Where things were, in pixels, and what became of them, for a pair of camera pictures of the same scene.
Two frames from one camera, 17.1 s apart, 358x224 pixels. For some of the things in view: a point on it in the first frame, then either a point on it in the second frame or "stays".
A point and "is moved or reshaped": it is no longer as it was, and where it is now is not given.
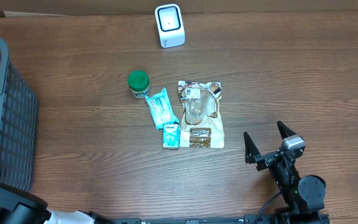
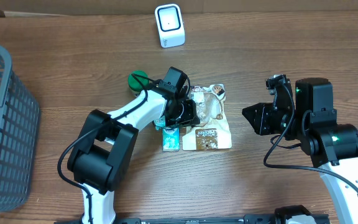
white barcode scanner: x=170 y=25 stays
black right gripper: x=252 y=155 → x=258 y=112
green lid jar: x=138 y=82 stays
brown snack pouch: x=202 y=124 is moved or reshaped
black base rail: x=245 y=220 stays
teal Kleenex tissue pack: x=171 y=135 stays
